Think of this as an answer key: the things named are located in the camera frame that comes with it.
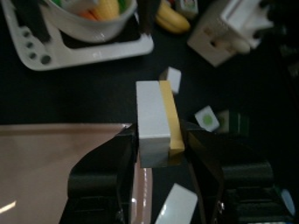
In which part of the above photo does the small white green packet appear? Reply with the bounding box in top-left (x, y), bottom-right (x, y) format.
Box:
top-left (193, 105), bottom-right (220, 132)

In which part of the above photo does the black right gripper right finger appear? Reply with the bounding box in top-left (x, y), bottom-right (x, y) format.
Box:
top-left (181, 121), bottom-right (296, 224)

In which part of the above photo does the white toy toaster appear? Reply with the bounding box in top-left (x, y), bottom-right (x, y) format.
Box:
top-left (186, 0), bottom-right (275, 68)

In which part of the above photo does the yellow toy corn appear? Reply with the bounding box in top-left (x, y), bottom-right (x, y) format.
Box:
top-left (90, 0), bottom-right (121, 21)

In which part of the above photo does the yellow toy banana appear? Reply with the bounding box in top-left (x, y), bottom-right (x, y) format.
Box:
top-left (153, 0), bottom-right (192, 35)

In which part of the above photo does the white rectangular rice block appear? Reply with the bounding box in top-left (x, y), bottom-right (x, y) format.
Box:
top-left (153, 183), bottom-right (198, 224)

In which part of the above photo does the white and yellow egg sushi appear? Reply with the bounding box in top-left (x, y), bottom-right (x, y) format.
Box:
top-left (134, 80), bottom-right (185, 169)

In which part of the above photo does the white toy stove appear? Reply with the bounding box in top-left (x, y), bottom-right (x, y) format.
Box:
top-left (0, 0), bottom-right (154, 72)

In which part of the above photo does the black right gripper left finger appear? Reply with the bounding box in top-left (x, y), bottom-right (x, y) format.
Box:
top-left (58, 123), bottom-right (138, 224)

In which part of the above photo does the orange toy carrot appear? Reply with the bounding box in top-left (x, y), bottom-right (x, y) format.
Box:
top-left (78, 10), bottom-right (98, 21)

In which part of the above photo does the green striped sushi roll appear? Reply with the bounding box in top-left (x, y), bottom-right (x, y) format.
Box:
top-left (216, 109), bottom-right (251, 137)

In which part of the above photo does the white toy pot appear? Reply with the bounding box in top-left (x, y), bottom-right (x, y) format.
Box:
top-left (41, 0), bottom-right (138, 44)

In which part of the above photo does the small white sushi block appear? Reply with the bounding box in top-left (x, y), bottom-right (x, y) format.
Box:
top-left (158, 66), bottom-right (182, 95)

